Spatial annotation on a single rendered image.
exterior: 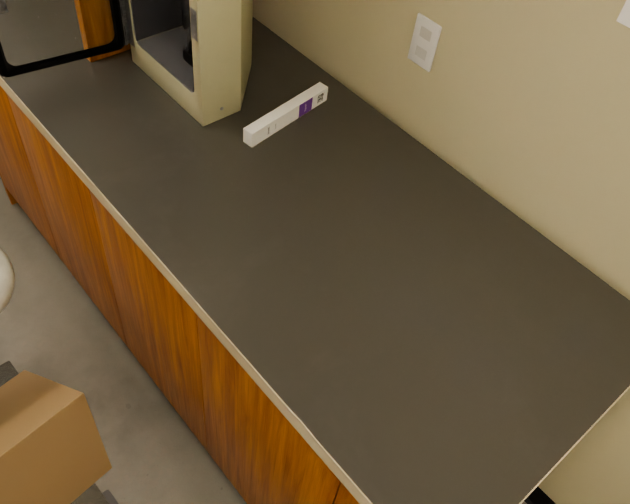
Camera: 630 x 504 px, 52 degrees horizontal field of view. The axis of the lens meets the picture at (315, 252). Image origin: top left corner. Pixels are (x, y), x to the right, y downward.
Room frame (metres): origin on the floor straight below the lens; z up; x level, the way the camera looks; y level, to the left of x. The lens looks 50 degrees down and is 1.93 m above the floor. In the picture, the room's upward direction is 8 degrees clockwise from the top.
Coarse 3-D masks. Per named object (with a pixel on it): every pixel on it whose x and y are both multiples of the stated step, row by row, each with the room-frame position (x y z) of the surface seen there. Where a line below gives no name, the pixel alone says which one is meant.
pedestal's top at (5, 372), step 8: (0, 368) 0.49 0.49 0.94; (8, 368) 0.49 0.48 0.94; (0, 376) 0.47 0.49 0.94; (8, 376) 0.48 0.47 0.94; (0, 384) 0.46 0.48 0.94; (88, 488) 0.32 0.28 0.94; (96, 488) 0.32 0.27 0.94; (80, 496) 0.30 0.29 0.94; (88, 496) 0.30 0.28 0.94; (96, 496) 0.31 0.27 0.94; (104, 496) 0.31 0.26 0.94
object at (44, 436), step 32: (32, 384) 0.42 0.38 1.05; (0, 416) 0.35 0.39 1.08; (32, 416) 0.33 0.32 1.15; (64, 416) 0.33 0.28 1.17; (0, 448) 0.27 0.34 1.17; (32, 448) 0.29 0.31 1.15; (64, 448) 0.31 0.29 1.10; (96, 448) 0.34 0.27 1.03; (0, 480) 0.25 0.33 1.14; (32, 480) 0.27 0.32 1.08; (64, 480) 0.30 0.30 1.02; (96, 480) 0.33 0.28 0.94
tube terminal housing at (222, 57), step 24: (192, 0) 1.19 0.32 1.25; (216, 0) 1.21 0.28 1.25; (240, 0) 1.26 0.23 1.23; (216, 24) 1.21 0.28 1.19; (240, 24) 1.26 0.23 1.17; (192, 48) 1.20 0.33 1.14; (216, 48) 1.21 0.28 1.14; (240, 48) 1.26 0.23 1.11; (168, 72) 1.27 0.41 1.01; (216, 72) 1.21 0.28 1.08; (240, 72) 1.26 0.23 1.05; (192, 96) 1.20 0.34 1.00; (216, 96) 1.21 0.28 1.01; (240, 96) 1.26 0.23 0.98; (216, 120) 1.21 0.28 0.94
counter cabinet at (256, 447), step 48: (0, 96) 1.39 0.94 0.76; (0, 144) 1.54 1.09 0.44; (48, 144) 1.18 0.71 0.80; (48, 192) 1.27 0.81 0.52; (48, 240) 1.40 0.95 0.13; (96, 240) 1.07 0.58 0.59; (96, 288) 1.14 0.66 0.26; (144, 288) 0.89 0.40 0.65; (144, 336) 0.93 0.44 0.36; (192, 336) 0.75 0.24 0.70; (192, 384) 0.77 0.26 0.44; (240, 384) 0.63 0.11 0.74; (240, 432) 0.63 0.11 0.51; (288, 432) 0.53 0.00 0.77; (240, 480) 0.63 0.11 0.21; (288, 480) 0.51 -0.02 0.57; (336, 480) 0.44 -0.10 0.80
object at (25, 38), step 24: (24, 0) 1.24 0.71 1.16; (48, 0) 1.27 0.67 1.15; (72, 0) 1.31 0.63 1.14; (96, 0) 1.34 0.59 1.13; (0, 24) 1.20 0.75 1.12; (24, 24) 1.23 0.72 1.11; (48, 24) 1.27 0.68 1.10; (72, 24) 1.30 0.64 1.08; (96, 24) 1.33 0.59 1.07; (24, 48) 1.22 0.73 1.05; (48, 48) 1.26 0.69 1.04; (72, 48) 1.29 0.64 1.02
